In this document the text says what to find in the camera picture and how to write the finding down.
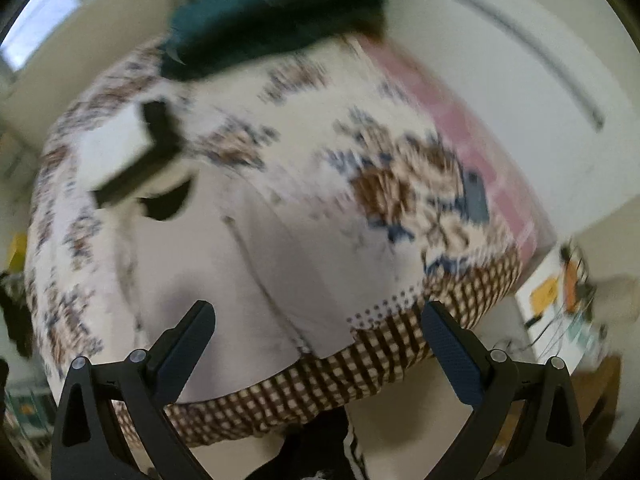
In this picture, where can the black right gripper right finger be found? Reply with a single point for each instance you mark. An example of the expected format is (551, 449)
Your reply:
(548, 441)

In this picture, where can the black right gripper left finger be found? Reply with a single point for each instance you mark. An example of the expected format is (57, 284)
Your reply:
(88, 442)

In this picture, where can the beige long sleeve shirt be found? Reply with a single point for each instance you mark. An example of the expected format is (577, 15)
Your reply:
(209, 235)

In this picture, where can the yellow box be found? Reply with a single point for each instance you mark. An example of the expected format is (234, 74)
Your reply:
(17, 253)

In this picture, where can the white folded garment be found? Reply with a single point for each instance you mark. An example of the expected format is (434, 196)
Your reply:
(104, 152)

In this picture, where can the floral bed blanket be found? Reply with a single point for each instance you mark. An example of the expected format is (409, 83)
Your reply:
(354, 168)

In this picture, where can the dark green folded quilt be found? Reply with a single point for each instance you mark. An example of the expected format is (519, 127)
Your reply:
(209, 36)

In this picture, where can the window with white frame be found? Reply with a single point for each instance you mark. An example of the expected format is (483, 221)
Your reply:
(36, 22)

